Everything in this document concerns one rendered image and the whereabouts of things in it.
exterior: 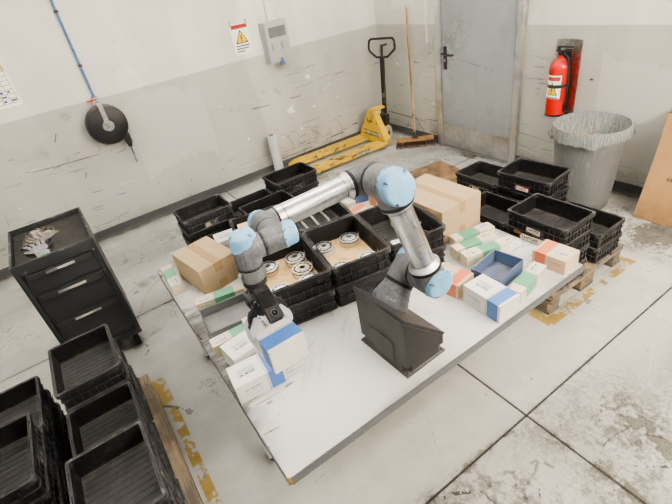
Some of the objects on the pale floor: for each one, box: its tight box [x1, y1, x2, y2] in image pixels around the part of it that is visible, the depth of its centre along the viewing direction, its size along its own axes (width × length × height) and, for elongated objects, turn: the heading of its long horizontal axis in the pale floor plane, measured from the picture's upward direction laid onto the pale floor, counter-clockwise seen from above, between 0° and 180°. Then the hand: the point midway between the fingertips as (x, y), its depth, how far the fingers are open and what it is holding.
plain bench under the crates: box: [157, 200, 584, 486], centre depth 250 cm, size 160×160×70 cm
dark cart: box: [8, 207, 142, 345], centre depth 301 cm, size 60×45×90 cm
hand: (273, 332), depth 137 cm, fingers closed on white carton, 13 cm apart
